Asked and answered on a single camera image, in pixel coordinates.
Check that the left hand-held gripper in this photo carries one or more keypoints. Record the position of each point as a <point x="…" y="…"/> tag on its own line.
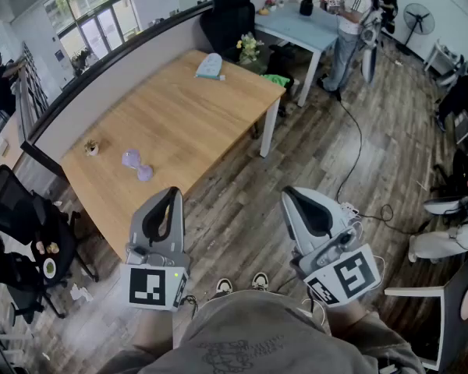
<point x="148" y="286"/>

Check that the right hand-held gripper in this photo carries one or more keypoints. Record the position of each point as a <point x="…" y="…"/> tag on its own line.
<point x="351" y="275"/>

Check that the light blue pouch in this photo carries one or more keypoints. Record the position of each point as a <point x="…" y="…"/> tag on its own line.
<point x="210" y="65"/>

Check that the person's right forearm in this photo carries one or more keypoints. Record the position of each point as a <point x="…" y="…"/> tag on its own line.
<point x="347" y="318"/>

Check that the person's left forearm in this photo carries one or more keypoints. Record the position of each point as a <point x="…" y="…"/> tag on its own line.
<point x="154" y="325"/>

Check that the purple dumbbell toy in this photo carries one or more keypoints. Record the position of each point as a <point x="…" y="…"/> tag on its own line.
<point x="132" y="158"/>

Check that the person's right shoe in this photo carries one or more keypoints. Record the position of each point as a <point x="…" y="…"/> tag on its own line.
<point x="260" y="281"/>

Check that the person's shoe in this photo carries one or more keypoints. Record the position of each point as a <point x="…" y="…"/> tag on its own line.
<point x="224" y="286"/>
<point x="260" y="281"/>

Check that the person's left shoe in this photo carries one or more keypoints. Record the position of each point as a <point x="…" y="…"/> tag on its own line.
<point x="224" y="286"/>

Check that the small potted plant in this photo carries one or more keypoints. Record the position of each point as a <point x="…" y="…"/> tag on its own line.
<point x="92" y="149"/>

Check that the white table leg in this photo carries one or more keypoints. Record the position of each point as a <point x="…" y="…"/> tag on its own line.
<point x="268" y="131"/>

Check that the crumpled white paper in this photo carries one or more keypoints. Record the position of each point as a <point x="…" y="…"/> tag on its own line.
<point x="81" y="292"/>

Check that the white plate with green food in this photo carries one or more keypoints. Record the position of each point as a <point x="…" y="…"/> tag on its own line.
<point x="49" y="268"/>

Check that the person's beige shirt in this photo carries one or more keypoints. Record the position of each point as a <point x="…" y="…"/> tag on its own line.
<point x="249" y="325"/>

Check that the green cloth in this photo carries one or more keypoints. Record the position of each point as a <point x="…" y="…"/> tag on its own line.
<point x="277" y="80"/>

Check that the black mesh office chair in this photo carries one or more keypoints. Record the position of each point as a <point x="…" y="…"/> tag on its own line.
<point x="8" y="209"/>

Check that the wooden table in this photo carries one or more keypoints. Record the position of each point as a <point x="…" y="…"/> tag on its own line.
<point x="140" y="68"/>

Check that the black white-framed side table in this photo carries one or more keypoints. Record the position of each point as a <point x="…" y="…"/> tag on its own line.
<point x="452" y="333"/>

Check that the metal railing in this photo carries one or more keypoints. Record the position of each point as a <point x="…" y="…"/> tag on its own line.
<point x="31" y="92"/>

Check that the yellow and white flower bouquet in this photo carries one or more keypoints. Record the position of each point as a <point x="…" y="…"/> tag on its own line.
<point x="249" y="47"/>

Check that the light blue table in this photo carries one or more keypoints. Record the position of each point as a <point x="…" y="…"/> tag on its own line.
<point x="296" y="29"/>

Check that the glass entrance doors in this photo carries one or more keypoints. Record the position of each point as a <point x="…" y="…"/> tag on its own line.
<point x="101" y="29"/>

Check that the black speaker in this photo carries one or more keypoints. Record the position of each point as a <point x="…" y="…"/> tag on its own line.
<point x="306" y="7"/>

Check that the yellow fruit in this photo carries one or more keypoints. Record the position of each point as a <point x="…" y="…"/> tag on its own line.
<point x="263" y="12"/>

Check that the black high-back office chair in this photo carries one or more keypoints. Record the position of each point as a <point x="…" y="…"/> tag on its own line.
<point x="226" y="18"/>

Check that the small pink flower pot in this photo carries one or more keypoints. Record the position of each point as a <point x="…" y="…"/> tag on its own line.
<point x="271" y="4"/>

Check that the black floor fan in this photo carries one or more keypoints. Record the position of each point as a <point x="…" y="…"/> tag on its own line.
<point x="418" y="18"/>

